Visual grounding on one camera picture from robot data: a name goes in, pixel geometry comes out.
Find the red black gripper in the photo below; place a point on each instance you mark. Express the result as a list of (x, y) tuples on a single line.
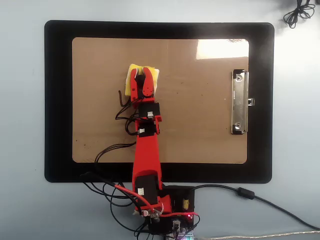
[(150, 108)]

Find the yellow sponge with black knob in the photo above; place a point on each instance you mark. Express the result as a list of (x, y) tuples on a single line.
[(156, 75)]

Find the black robot base with electronics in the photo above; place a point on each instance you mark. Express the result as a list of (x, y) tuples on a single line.
[(180, 195)]

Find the brown clipboard board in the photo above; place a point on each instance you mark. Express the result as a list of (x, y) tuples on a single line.
[(200, 140)]

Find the black rectangular mat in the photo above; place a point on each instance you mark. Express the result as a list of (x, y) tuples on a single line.
[(57, 100)]

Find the silver metal clipboard clip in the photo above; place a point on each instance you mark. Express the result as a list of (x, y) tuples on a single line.
[(238, 100)]

